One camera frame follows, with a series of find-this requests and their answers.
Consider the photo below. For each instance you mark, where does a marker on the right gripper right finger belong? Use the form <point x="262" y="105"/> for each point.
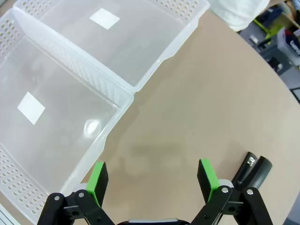
<point x="207" y="182"/>

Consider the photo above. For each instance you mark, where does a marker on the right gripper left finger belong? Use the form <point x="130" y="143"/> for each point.
<point x="97" y="185"/>

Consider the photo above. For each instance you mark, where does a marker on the black stapler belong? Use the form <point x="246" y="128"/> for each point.
<point x="259" y="172"/>

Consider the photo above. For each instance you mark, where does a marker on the white perforated plastic basket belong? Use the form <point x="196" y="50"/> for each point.
<point x="122" y="49"/>
<point x="58" y="110"/>

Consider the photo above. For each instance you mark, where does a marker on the storage box with blue label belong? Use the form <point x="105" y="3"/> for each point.
<point x="291" y="43"/>

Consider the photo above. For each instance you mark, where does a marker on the green plastic crate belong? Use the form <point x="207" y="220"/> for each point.
<point x="269" y="29"/>

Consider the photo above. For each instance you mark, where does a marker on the person in white t-shirt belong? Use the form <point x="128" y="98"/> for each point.
<point x="236" y="11"/>

